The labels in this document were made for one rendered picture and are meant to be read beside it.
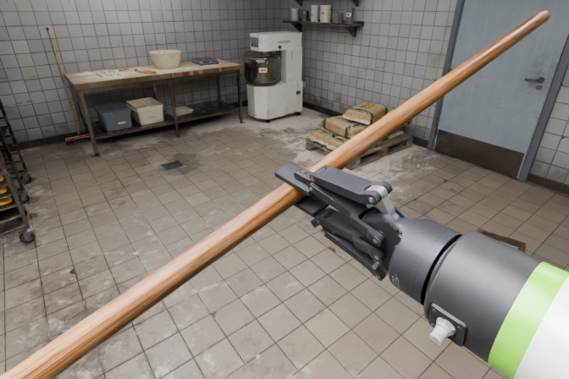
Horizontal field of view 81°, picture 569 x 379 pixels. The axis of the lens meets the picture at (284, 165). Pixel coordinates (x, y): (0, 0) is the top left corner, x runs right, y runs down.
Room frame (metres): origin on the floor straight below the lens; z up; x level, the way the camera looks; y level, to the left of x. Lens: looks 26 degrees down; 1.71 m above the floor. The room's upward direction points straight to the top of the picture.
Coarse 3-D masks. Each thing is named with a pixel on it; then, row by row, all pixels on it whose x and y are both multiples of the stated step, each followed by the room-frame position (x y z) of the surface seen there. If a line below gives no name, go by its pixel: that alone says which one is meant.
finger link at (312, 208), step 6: (306, 198) 0.39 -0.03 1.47; (312, 198) 0.39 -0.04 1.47; (318, 198) 0.38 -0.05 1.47; (300, 204) 0.38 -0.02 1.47; (306, 204) 0.38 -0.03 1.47; (312, 204) 0.37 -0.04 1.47; (318, 204) 0.37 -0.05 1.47; (324, 204) 0.37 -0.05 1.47; (306, 210) 0.37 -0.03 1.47; (312, 210) 0.36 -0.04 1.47; (318, 210) 0.36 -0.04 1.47; (312, 216) 0.36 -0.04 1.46
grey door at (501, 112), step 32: (480, 0) 3.83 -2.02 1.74; (512, 0) 3.59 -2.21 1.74; (544, 0) 3.38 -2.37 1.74; (480, 32) 3.77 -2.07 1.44; (544, 32) 3.32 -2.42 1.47; (512, 64) 3.46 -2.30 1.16; (544, 64) 3.25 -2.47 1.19; (448, 96) 3.92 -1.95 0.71; (480, 96) 3.64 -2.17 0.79; (512, 96) 3.40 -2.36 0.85; (544, 96) 3.18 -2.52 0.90; (448, 128) 3.85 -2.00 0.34; (480, 128) 3.57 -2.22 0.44; (512, 128) 3.33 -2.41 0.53; (544, 128) 3.11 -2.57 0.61; (480, 160) 3.50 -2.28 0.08; (512, 160) 3.25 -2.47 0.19
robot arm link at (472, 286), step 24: (456, 240) 0.22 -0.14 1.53; (480, 240) 0.22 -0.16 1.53; (456, 264) 0.20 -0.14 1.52; (480, 264) 0.20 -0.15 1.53; (504, 264) 0.19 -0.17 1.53; (528, 264) 0.19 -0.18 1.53; (432, 288) 0.20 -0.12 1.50; (456, 288) 0.19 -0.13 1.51; (480, 288) 0.18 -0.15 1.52; (504, 288) 0.18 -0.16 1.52; (432, 312) 0.19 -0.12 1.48; (456, 312) 0.18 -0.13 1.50; (480, 312) 0.17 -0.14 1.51; (504, 312) 0.16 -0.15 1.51; (432, 336) 0.18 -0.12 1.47; (456, 336) 0.18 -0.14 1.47; (480, 336) 0.16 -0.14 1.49
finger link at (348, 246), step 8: (328, 232) 0.35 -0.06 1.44; (336, 240) 0.33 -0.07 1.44; (344, 240) 0.33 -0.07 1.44; (344, 248) 0.33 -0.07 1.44; (352, 248) 0.32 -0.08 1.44; (352, 256) 0.32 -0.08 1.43; (360, 256) 0.31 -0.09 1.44; (368, 256) 0.31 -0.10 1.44; (368, 264) 0.30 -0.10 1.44; (376, 272) 0.29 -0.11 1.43
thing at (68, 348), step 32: (512, 32) 0.77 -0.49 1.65; (480, 64) 0.66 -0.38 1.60; (416, 96) 0.56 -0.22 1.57; (384, 128) 0.49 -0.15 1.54; (320, 160) 0.42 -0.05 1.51; (352, 160) 0.44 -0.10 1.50; (288, 192) 0.37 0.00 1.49; (224, 224) 0.33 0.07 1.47; (256, 224) 0.33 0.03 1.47; (192, 256) 0.29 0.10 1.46; (160, 288) 0.26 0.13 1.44; (96, 320) 0.23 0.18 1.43; (128, 320) 0.23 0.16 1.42; (64, 352) 0.20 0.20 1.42
